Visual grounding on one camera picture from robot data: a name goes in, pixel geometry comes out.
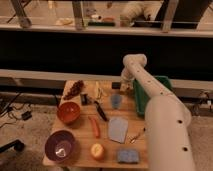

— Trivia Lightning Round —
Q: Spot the light blue cloth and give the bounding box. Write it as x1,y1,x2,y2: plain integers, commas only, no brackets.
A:
108,117,128,143

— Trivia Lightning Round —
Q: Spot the peeled banana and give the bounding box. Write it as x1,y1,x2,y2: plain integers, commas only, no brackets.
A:
94,81,107,100

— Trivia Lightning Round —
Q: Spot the orange red bowl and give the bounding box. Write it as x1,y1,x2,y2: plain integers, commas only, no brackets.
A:
57,102,80,125

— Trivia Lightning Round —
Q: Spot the black power adapter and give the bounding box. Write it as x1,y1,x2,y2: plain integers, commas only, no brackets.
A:
21,111,32,121

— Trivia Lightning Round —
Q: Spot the black binder clip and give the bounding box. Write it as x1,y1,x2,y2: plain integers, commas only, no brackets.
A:
80,93,91,105

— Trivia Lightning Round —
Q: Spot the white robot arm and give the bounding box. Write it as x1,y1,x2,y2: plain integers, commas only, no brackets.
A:
121,54,196,171

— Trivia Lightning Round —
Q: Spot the orange carrot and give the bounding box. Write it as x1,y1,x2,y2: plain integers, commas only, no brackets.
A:
88,116,100,138

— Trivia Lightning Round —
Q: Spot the black eraser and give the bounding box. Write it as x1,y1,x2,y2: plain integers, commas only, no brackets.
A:
111,82,121,89

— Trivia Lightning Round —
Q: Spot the blue sponge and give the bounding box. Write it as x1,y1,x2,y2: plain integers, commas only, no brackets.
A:
117,149,139,164

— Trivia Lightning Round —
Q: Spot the green plastic tray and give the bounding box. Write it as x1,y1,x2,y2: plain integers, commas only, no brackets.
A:
133,75,172,118

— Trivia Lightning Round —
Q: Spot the small blue cup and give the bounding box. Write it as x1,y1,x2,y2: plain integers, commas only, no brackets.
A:
110,94,122,109

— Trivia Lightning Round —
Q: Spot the black handled knife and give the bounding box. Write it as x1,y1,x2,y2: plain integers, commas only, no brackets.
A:
94,101,108,121

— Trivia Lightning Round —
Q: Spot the purple bowl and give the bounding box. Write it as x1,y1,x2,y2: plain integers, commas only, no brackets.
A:
45,130,77,163

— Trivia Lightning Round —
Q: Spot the bunch of dark grapes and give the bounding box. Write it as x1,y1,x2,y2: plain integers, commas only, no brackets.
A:
63,80,84,100

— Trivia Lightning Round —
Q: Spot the metal spoon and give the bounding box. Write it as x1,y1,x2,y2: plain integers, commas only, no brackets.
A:
130,127,146,143

